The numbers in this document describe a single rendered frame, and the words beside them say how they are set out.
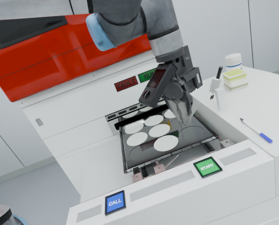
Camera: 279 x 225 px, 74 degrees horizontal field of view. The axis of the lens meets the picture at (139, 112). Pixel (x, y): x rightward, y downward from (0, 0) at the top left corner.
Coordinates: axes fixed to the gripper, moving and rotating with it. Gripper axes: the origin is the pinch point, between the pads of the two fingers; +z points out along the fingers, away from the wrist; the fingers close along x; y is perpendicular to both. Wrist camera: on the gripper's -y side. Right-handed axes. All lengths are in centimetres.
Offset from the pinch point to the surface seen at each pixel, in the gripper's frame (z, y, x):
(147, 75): -4.3, 24.3, 42.7
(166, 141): 15.9, 4.4, 17.7
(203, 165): 9.7, -3.8, -6.4
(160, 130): 15.9, 9.1, 26.2
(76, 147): 19, -21, 69
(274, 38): 54, 268, 76
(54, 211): 102, -62, 152
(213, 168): 9.8, -3.2, -9.2
